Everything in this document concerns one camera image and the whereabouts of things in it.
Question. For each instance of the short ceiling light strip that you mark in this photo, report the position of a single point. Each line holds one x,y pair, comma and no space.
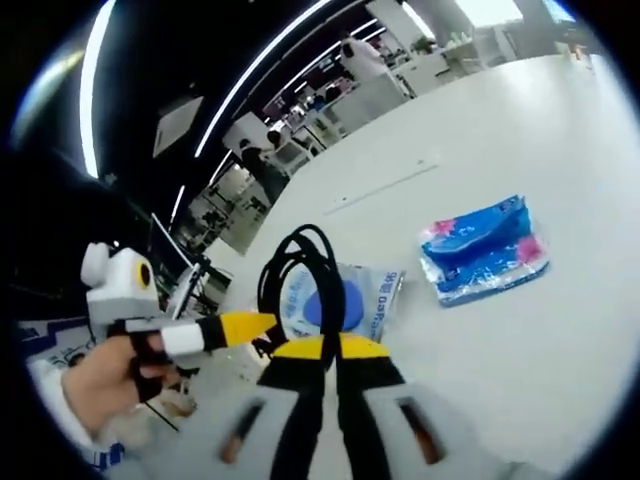
85,100

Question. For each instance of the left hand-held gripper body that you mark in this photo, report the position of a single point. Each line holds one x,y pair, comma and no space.
117,280

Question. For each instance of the clear bag with blue pad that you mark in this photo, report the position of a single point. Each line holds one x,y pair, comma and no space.
380,300

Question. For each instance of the person's left hand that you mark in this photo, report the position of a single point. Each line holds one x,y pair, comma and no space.
100,380

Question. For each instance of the blue tissue pack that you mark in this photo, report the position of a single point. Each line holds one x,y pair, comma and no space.
480,260

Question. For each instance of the black tripod stand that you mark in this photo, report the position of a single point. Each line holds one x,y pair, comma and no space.
200,280

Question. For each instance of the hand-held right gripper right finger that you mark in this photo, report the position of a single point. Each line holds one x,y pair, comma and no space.
370,400

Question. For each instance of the blue and white wall poster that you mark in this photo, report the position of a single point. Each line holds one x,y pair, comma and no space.
55,340

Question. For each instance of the white low partition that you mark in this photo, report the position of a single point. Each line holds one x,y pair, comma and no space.
372,95

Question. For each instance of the white tissue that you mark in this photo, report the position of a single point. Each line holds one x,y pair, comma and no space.
180,400

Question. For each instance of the ceiling air vent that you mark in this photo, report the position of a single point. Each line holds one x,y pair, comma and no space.
177,125

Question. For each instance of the tilted white desk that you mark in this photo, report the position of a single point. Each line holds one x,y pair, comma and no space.
185,290

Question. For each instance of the long ceiling light strip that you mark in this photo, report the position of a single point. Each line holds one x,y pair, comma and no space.
250,65

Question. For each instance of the green potted plant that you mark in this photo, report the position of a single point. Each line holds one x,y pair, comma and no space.
424,45

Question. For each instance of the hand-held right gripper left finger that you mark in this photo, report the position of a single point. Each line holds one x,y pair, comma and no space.
295,400

